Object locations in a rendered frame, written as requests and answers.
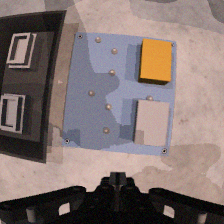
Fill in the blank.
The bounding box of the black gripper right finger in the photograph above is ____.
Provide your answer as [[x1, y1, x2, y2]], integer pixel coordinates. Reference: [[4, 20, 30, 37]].
[[117, 172, 224, 224]]

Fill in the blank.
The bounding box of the orange rectangular block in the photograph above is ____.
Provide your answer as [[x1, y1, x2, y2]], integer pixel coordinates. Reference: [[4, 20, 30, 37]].
[[138, 38, 172, 85]]

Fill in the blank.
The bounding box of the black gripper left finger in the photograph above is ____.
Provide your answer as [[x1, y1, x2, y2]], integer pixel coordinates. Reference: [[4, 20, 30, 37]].
[[0, 172, 118, 224]]

